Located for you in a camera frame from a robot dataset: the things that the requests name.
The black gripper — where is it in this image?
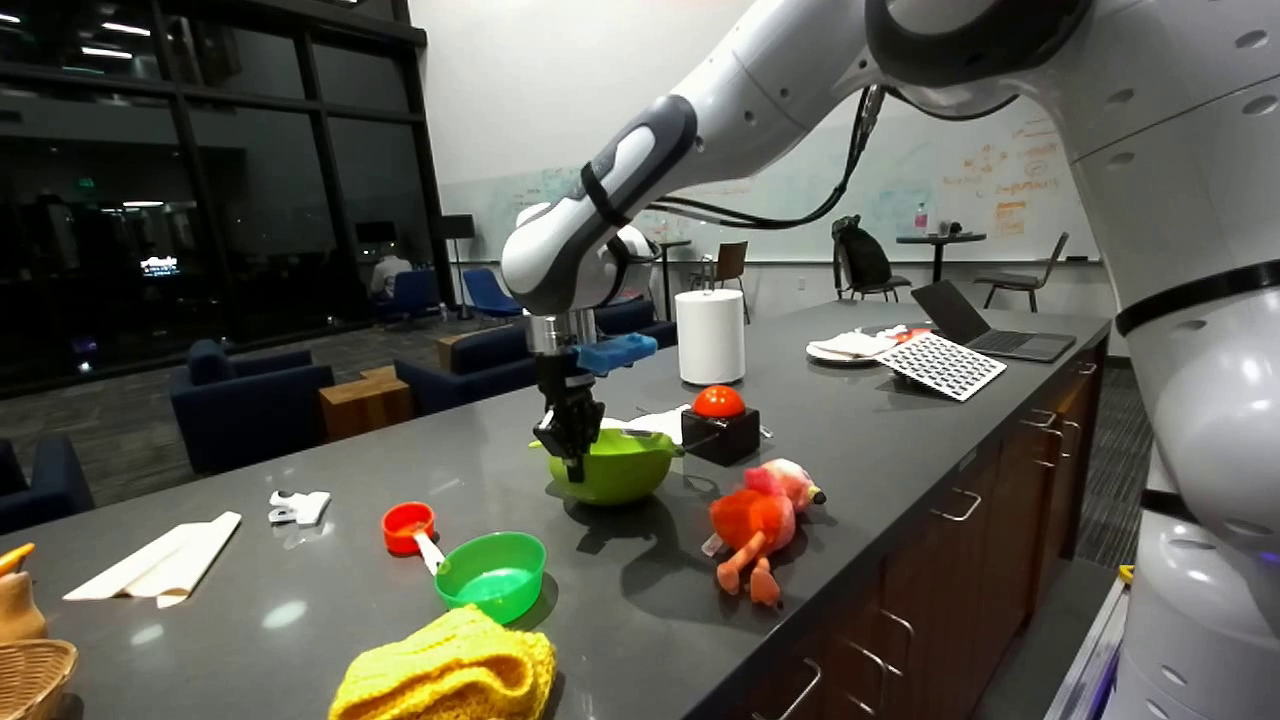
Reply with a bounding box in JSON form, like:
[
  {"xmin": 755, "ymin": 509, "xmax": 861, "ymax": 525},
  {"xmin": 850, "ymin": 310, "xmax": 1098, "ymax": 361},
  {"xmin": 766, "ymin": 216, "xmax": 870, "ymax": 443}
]
[{"xmin": 531, "ymin": 352, "xmax": 610, "ymax": 489}]

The green plastic bowl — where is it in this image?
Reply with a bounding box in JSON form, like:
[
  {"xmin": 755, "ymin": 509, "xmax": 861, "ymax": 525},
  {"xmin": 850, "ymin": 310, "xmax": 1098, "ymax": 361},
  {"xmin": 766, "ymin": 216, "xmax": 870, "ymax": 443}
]
[{"xmin": 536, "ymin": 426, "xmax": 689, "ymax": 513}]

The woven wooden bowl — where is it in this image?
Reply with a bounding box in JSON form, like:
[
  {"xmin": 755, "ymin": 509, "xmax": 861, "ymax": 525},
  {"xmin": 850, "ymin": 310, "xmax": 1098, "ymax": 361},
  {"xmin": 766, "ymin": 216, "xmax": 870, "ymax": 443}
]
[{"xmin": 0, "ymin": 632, "xmax": 80, "ymax": 720}]

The white paper sheet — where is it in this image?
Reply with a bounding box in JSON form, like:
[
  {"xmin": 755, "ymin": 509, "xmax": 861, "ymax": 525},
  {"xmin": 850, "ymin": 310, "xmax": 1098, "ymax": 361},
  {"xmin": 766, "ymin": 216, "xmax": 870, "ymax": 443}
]
[{"xmin": 613, "ymin": 403, "xmax": 693, "ymax": 449}]

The green measuring cup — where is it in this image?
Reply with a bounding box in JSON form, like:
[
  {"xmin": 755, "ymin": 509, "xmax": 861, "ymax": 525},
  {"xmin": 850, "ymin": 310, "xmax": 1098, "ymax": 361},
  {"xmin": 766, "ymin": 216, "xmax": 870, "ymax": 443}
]
[{"xmin": 432, "ymin": 527, "xmax": 553, "ymax": 629}]

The blue chair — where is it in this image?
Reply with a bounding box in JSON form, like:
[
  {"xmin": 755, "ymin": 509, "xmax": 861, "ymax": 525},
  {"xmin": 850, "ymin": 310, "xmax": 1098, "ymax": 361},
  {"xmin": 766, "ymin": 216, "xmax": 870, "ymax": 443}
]
[
  {"xmin": 386, "ymin": 267, "xmax": 450, "ymax": 323},
  {"xmin": 457, "ymin": 264, "xmax": 536, "ymax": 320}
]

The small red measuring cup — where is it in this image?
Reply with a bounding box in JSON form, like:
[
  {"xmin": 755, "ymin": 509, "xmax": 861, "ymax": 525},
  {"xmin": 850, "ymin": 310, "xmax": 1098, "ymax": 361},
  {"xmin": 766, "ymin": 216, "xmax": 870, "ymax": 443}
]
[{"xmin": 377, "ymin": 496, "xmax": 454, "ymax": 577}]

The white paper towel roll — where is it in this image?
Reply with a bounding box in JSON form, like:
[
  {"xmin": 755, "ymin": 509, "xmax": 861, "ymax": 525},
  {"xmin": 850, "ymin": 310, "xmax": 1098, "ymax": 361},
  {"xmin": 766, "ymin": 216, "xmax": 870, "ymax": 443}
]
[{"xmin": 674, "ymin": 285, "xmax": 754, "ymax": 391}]

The orange pink plush toy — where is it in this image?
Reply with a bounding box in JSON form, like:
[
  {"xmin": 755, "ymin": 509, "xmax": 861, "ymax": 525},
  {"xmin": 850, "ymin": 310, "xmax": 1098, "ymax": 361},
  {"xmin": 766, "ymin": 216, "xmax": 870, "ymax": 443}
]
[{"xmin": 700, "ymin": 455, "xmax": 833, "ymax": 613}]

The wooden crate side table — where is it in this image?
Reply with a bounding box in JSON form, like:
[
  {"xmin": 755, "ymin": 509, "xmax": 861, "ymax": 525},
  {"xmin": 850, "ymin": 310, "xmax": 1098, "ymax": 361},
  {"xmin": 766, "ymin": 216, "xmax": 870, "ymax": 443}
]
[{"xmin": 317, "ymin": 361, "xmax": 418, "ymax": 443}]

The seated person white shirt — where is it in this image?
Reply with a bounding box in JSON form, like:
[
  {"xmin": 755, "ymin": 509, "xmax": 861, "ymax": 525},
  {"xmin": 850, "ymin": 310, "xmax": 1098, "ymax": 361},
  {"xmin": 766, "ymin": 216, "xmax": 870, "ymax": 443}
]
[{"xmin": 368, "ymin": 244, "xmax": 421, "ymax": 302}]

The brown chair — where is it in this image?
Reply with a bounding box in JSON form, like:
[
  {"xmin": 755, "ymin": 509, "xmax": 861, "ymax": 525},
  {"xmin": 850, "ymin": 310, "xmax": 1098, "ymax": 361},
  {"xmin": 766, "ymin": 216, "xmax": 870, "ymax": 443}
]
[{"xmin": 712, "ymin": 235, "xmax": 754, "ymax": 291}]

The yellow knitted cloth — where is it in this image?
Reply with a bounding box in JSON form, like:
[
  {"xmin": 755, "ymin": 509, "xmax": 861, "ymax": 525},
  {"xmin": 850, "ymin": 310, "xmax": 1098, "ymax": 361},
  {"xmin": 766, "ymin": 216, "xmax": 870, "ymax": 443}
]
[{"xmin": 324, "ymin": 602, "xmax": 560, "ymax": 720}]

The small crumpled white wrapper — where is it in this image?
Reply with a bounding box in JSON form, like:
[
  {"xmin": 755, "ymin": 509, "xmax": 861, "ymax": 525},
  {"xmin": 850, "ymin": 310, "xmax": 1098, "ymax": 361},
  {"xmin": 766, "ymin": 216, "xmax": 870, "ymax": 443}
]
[{"xmin": 266, "ymin": 489, "xmax": 337, "ymax": 527}]

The white plate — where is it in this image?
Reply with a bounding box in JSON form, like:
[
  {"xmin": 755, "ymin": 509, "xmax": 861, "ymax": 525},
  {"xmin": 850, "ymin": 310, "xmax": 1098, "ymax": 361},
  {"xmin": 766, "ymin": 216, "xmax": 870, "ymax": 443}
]
[{"xmin": 804, "ymin": 323, "xmax": 911, "ymax": 372}]

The dark blue armchair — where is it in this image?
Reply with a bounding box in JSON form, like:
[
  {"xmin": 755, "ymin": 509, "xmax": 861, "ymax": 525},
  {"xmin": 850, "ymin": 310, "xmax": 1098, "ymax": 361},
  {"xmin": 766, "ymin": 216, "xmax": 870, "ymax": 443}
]
[
  {"xmin": 168, "ymin": 336, "xmax": 337, "ymax": 476},
  {"xmin": 0, "ymin": 436, "xmax": 96, "ymax": 538}
]

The white keyboard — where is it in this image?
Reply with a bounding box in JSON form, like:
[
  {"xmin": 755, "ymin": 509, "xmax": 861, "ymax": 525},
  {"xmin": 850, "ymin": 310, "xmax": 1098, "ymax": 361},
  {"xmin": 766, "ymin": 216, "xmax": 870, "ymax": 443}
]
[{"xmin": 872, "ymin": 333, "xmax": 1014, "ymax": 410}]

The dark wood counter cabinet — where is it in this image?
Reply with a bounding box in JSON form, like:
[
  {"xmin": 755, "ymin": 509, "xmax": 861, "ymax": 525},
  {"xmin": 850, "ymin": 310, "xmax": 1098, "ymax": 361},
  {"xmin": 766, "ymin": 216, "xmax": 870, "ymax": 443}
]
[{"xmin": 693, "ymin": 323, "xmax": 1112, "ymax": 720}]

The white folded paper strip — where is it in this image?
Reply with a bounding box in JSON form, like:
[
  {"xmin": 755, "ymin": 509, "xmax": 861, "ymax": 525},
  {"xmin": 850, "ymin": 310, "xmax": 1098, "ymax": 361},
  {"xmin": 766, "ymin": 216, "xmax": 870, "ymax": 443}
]
[{"xmin": 61, "ymin": 509, "xmax": 250, "ymax": 613}]

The round black table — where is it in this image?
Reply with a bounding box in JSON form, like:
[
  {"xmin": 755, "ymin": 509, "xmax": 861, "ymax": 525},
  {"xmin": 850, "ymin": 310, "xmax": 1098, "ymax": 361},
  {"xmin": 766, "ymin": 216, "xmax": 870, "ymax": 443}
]
[{"xmin": 891, "ymin": 229, "xmax": 992, "ymax": 287}]

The dark open laptop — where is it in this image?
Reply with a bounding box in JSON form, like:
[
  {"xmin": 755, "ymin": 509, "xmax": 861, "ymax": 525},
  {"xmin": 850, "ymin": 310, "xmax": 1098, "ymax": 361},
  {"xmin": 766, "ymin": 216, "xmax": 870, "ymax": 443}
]
[{"xmin": 910, "ymin": 276, "xmax": 1081, "ymax": 367}]

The slanted back grey chair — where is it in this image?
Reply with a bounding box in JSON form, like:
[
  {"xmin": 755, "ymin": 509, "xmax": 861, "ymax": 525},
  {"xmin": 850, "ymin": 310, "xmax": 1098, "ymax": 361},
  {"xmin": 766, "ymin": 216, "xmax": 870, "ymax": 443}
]
[{"xmin": 975, "ymin": 234, "xmax": 1071, "ymax": 316}]

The tan wooden figure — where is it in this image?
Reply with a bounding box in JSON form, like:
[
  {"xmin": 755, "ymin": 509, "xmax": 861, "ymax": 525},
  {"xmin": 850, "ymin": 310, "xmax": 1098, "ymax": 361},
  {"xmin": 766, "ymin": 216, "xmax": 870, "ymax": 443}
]
[{"xmin": 0, "ymin": 538, "xmax": 52, "ymax": 644}]

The blue wrist camera block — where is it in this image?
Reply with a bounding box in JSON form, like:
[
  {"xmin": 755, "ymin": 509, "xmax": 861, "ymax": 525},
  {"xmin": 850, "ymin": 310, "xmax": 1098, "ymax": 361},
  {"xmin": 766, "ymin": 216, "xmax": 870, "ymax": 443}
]
[{"xmin": 574, "ymin": 330, "xmax": 665, "ymax": 379}]

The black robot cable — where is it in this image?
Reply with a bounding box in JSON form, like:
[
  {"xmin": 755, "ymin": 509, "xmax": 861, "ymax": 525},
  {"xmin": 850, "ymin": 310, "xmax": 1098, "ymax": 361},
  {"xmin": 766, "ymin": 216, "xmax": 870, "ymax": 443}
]
[{"xmin": 649, "ymin": 82, "xmax": 897, "ymax": 234}]

